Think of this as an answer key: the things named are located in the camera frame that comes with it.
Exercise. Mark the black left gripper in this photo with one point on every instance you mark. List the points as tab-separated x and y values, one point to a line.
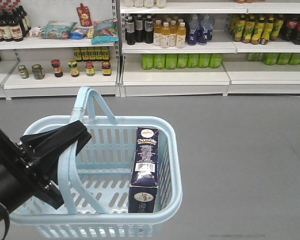
27	162

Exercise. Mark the light blue plastic basket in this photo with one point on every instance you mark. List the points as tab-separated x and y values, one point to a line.
96	192

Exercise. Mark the dark blue cookie box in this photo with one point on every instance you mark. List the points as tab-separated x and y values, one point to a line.
143	187

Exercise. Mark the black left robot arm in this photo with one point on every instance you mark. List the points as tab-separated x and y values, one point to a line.
12	195

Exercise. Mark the white drinks shelf unit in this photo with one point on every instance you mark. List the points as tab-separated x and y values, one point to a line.
38	67

